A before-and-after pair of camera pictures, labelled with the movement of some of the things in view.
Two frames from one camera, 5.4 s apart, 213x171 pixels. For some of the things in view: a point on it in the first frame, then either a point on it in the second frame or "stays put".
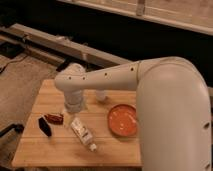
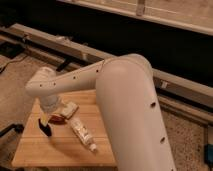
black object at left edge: [17, 127] stays put
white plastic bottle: [83, 133] stays put
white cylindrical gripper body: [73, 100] -> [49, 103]
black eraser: [43, 125] stays put
